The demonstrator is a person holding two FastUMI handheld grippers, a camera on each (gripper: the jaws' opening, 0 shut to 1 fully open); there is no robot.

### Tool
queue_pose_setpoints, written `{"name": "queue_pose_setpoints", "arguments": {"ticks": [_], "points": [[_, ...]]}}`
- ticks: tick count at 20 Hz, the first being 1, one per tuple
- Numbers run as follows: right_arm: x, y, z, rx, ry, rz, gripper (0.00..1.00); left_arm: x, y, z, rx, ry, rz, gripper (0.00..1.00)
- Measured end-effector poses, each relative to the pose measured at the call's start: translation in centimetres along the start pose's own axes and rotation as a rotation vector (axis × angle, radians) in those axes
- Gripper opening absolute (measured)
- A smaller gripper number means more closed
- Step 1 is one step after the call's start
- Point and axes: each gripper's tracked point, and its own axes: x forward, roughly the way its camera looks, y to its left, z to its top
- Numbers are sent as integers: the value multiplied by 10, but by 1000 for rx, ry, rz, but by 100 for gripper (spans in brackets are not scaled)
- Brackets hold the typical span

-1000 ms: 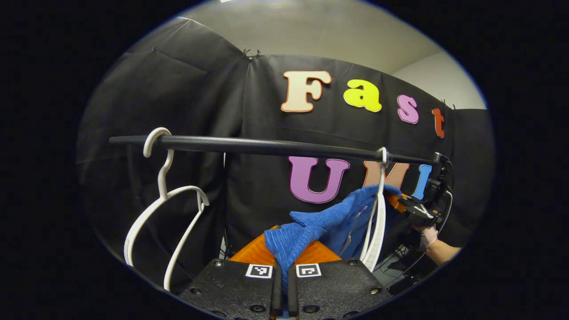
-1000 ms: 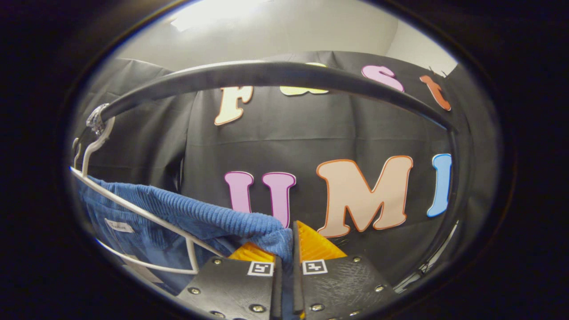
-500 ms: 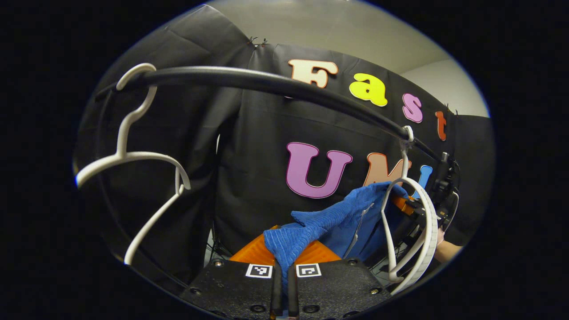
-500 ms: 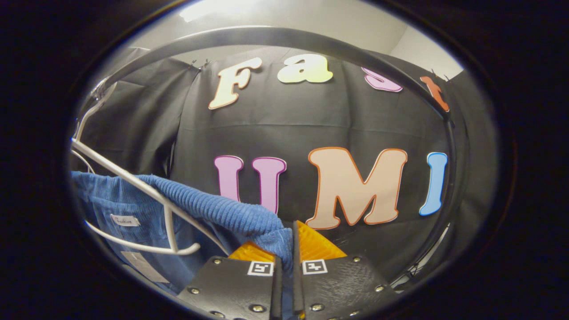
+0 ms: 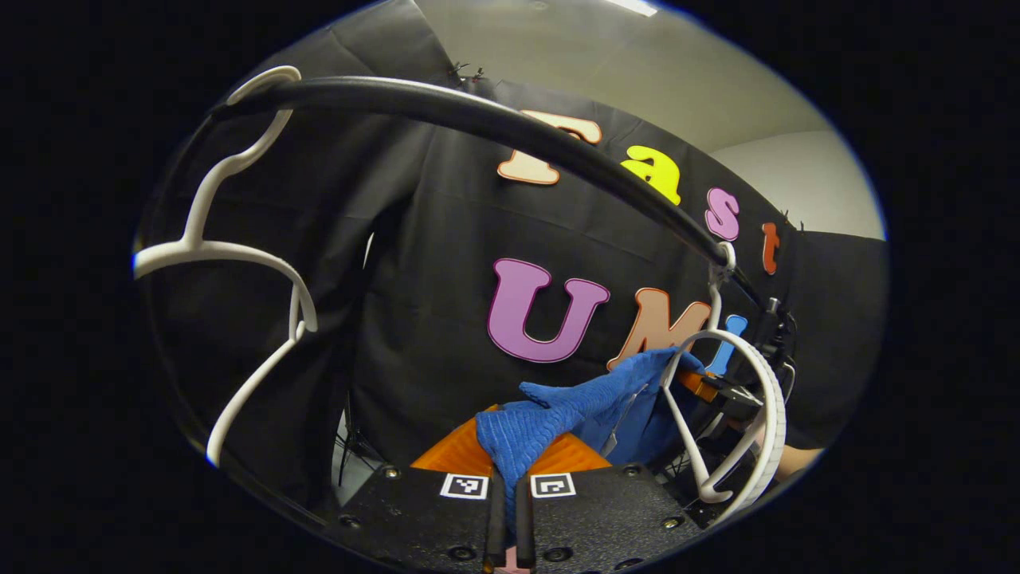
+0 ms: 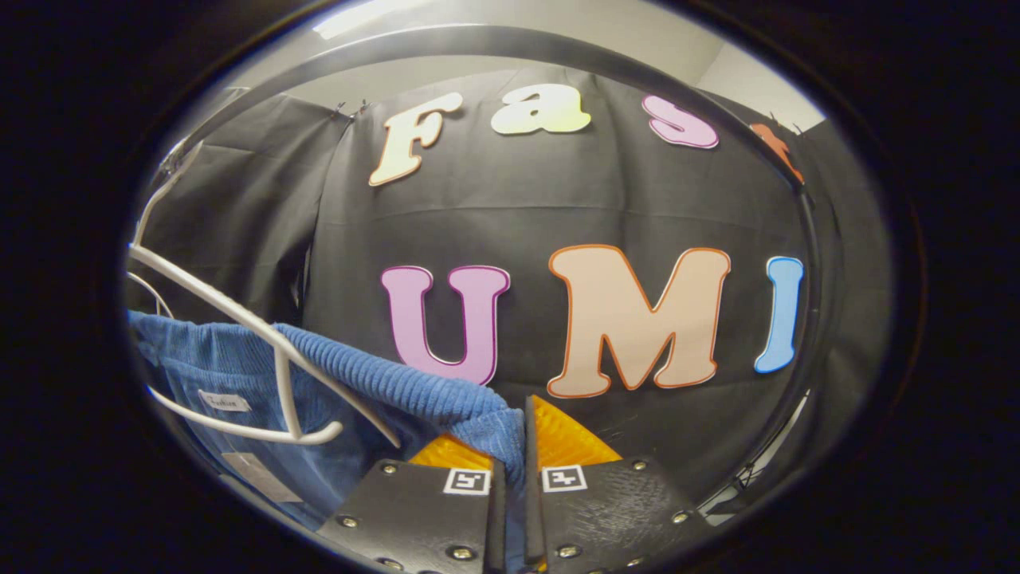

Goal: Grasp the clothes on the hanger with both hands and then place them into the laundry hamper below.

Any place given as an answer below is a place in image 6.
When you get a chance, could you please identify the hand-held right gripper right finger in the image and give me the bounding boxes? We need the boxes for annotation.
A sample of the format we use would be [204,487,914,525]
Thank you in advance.
[522,395,711,574]

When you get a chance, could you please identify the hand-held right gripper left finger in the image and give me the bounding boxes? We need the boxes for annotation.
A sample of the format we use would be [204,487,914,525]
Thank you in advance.
[318,434,508,574]

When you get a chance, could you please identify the black clothes rack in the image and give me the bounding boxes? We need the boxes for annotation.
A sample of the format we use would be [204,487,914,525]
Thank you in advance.
[155,22,830,519]

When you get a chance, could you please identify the black backdrop cloth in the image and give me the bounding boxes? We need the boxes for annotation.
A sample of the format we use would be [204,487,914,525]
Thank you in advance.
[127,68,893,519]

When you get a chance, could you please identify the white plastic hanger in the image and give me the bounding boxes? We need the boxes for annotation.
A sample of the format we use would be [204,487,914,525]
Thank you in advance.
[126,140,404,449]

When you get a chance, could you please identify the blue corduroy shirt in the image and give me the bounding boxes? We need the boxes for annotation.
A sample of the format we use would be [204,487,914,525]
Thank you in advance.
[127,311,528,532]

